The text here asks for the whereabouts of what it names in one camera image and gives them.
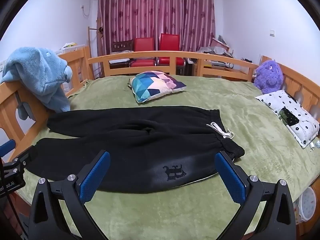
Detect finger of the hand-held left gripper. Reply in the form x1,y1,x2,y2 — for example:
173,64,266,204
0,140,16,157
11,145,38,170

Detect wooden coat stand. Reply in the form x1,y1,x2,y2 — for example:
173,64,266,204
87,26,104,79

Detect black pants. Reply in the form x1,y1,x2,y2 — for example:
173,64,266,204
25,106,245,194

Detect white charger cable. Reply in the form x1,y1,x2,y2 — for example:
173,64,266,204
305,140,320,153

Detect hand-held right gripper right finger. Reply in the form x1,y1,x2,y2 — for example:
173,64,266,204
214,150,298,240

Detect pile of packages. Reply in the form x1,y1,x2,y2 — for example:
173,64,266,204
195,35,235,63

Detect red chair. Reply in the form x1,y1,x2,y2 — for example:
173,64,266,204
129,37,156,68
157,33,186,67

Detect wooden desk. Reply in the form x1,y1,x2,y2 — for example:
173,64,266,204
192,55,252,82

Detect dark wooden chair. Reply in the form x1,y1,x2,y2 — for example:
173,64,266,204
111,39,134,55

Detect purple plush toy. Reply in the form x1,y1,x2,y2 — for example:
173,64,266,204
253,59,284,95

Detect green fleece blanket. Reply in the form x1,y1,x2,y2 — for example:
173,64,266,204
15,74,320,240

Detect colourful geometric pillow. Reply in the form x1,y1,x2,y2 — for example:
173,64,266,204
128,70,187,104

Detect white flower-print pillow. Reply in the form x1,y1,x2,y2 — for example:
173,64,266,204
255,89,320,148

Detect maroon striped curtain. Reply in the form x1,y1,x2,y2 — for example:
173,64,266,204
97,0,216,55

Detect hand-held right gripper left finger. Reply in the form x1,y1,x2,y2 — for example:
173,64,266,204
25,150,111,240

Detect wooden bed frame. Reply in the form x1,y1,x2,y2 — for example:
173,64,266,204
0,45,320,240

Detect white plastic basin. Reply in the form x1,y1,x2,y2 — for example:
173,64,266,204
294,186,317,222

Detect light blue plush blanket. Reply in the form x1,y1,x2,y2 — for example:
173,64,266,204
0,46,73,120

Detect white storage basket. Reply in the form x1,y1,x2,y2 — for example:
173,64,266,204
55,42,86,55

